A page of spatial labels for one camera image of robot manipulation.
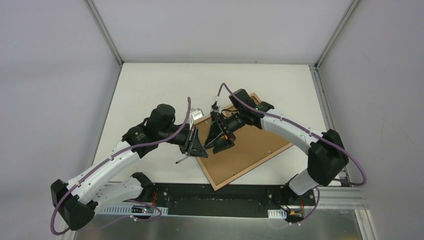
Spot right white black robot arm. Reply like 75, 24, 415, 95
204, 88, 349, 205

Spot white slotted cable duct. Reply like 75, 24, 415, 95
267, 209, 287, 220
98, 204, 168, 216

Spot left green circuit board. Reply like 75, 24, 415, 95
131, 205, 155, 214

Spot right white slotted cable duct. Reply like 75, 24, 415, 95
267, 209, 287, 220

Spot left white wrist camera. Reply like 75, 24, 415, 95
190, 108, 204, 122

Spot wooden picture frame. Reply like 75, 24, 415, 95
191, 92, 294, 192

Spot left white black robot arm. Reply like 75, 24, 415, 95
50, 103, 208, 236

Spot aluminium rail beam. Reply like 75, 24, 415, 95
70, 181, 369, 210

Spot yellow black screwdriver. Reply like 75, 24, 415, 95
175, 130, 208, 164

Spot left white slotted cable duct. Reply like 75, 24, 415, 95
98, 204, 168, 216

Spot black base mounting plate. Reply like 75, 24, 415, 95
135, 183, 316, 218

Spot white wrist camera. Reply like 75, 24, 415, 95
210, 95, 221, 114
190, 108, 204, 122

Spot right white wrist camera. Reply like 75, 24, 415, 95
210, 95, 221, 114

